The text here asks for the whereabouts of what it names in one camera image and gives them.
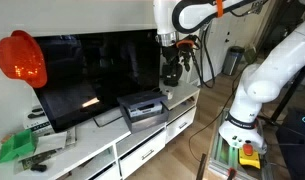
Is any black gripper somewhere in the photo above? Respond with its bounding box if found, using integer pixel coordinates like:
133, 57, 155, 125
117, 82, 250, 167
161, 39, 196, 73

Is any orange cable strap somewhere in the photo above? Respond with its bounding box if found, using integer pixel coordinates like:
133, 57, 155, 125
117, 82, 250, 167
215, 0, 224, 19

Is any silver device in box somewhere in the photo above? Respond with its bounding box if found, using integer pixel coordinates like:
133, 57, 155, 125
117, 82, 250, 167
126, 102, 164, 118

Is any green plastic bin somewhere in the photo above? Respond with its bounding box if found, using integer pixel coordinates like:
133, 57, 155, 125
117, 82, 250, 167
0, 129, 38, 164

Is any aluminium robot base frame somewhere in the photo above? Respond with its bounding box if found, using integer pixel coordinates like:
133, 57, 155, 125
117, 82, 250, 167
206, 106, 273, 180

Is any black case with blue mark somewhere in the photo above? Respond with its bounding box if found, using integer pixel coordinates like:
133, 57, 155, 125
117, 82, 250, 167
276, 107, 305, 180

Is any dark blue open box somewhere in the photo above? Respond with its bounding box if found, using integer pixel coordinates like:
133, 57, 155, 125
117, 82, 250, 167
116, 90, 170, 134

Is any white drawer with metal handle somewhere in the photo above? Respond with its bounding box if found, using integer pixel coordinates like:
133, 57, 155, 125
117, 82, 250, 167
119, 129, 167, 179
165, 106, 197, 144
91, 163, 121, 180

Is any black floor cable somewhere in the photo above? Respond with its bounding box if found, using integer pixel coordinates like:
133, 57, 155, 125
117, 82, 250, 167
187, 63, 251, 164

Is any clear plastic cup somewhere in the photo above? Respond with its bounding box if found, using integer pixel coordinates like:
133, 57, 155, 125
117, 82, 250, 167
164, 87, 175, 100

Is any grey trash can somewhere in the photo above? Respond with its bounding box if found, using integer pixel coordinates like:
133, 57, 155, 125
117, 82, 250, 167
221, 45, 246, 77

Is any yellow emergency stop box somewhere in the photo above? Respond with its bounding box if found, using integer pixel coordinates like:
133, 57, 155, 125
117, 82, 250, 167
238, 141, 261, 169

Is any green plant in black pot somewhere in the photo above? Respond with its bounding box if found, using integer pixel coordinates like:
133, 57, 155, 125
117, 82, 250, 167
161, 62, 184, 88

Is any red-handled clamp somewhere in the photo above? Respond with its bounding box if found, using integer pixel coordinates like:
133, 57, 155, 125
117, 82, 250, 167
226, 167, 238, 180

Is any black stand pole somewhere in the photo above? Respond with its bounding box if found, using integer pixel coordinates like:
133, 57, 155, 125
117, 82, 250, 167
270, 61, 305, 123

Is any printed magazine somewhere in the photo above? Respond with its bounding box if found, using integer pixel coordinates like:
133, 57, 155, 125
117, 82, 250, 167
14, 125, 77, 174

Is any black flat television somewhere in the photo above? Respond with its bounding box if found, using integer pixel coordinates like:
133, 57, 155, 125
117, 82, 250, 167
31, 28, 162, 134

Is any white cardboard box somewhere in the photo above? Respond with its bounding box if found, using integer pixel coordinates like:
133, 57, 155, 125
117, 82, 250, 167
22, 104, 55, 135

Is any white TV cabinet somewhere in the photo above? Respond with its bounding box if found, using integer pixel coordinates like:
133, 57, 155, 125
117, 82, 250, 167
0, 79, 201, 180

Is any white envelope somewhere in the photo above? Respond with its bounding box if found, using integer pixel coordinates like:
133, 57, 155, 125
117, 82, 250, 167
34, 130, 68, 155

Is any small black remote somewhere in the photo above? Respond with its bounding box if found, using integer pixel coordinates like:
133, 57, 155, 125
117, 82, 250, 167
30, 163, 48, 173

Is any black rod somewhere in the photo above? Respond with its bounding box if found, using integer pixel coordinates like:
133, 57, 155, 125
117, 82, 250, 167
195, 153, 208, 180

